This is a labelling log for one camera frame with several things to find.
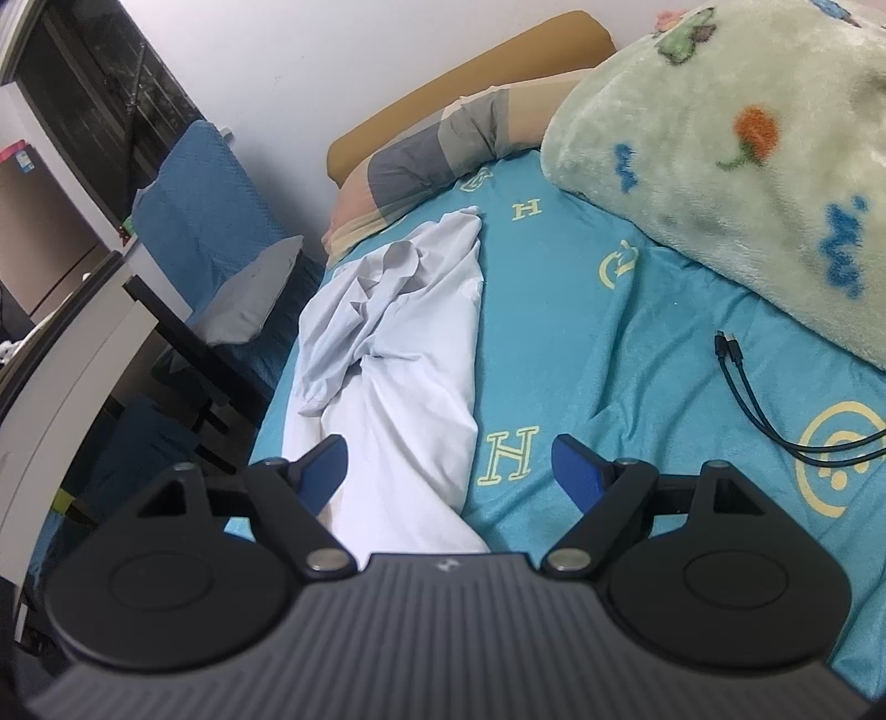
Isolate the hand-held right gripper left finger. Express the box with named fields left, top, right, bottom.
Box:
left=137, top=434, right=359, bottom=577

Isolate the teal printed bed sheet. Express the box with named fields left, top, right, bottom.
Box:
left=34, top=147, right=886, bottom=707

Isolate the white desk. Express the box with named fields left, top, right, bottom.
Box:
left=0, top=266, right=163, bottom=589

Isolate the mustard headboard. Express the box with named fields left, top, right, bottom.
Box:
left=327, top=10, right=617, bottom=188

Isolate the grey pillow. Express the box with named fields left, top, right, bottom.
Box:
left=204, top=235, right=306, bottom=347

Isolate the brown cabinet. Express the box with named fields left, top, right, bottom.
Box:
left=0, top=138, right=120, bottom=320

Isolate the black cable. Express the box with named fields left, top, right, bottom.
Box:
left=713, top=330, right=886, bottom=466

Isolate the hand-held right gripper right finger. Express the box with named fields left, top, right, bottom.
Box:
left=541, top=434, right=763, bottom=575

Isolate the white shirt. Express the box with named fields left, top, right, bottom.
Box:
left=280, top=205, right=492, bottom=555

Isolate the dark window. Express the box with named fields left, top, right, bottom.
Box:
left=14, top=0, right=203, bottom=233

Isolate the checked pillow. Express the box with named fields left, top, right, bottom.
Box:
left=324, top=69, right=597, bottom=263

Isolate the blue towel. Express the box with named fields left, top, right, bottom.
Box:
left=131, top=120, right=295, bottom=326

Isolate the green fleece printed blanket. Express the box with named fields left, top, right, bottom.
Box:
left=540, top=0, right=886, bottom=371

